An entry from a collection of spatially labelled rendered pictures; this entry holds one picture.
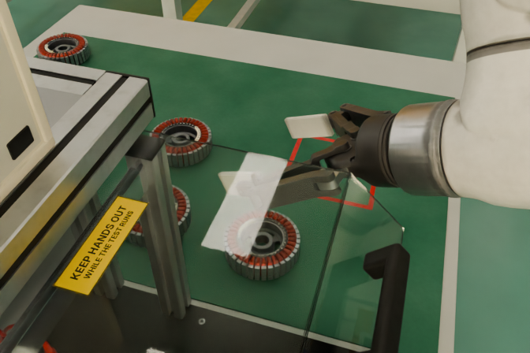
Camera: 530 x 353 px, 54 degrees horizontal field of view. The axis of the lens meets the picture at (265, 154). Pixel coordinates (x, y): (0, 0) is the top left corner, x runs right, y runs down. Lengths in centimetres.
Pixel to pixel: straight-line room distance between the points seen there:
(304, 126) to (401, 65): 59
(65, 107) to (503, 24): 36
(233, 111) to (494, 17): 70
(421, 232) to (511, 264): 105
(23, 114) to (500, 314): 155
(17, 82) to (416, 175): 33
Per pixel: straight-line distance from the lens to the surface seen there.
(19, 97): 41
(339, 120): 63
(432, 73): 124
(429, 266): 83
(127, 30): 139
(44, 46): 131
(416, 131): 48
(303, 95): 111
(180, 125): 99
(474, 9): 47
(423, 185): 50
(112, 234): 44
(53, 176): 42
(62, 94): 51
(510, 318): 177
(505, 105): 44
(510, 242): 196
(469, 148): 45
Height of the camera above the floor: 139
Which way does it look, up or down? 42 degrees down
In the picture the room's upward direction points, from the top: straight up
